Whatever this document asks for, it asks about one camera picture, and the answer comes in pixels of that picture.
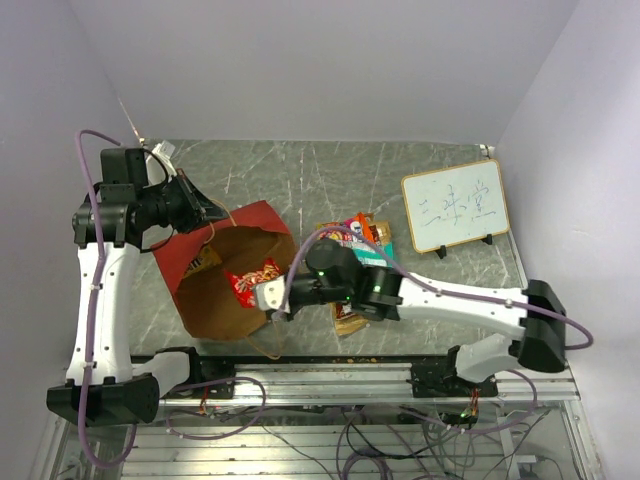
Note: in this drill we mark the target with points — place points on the red Doritos bag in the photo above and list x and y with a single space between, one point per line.
344 312

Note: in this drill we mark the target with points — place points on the colourful red yellow snack bag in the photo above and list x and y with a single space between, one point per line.
242 285

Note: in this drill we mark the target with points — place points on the orange red chips bag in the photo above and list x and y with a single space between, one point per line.
362 223

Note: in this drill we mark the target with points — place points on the tan gold snack bag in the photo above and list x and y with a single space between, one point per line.
344 328

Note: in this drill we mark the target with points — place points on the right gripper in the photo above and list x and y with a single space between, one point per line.
292 307

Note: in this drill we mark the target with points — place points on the red paper bag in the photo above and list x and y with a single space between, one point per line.
211 272

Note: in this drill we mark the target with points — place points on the teal white snack bag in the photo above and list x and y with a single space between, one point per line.
369 256

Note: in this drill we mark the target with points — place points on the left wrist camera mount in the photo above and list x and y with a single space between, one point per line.
164 151

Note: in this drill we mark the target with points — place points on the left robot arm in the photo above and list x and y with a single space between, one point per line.
102 386

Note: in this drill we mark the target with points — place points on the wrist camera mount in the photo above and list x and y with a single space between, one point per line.
270 298
164 151

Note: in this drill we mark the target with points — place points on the aluminium frame rail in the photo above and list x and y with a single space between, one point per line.
345 418

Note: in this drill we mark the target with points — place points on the small whiteboard with stand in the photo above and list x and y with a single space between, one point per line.
455 205

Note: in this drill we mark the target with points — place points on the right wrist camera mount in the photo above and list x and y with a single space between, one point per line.
270 298

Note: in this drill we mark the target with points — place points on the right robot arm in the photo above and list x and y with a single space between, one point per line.
525 325

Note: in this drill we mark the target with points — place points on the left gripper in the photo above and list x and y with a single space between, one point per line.
205 210

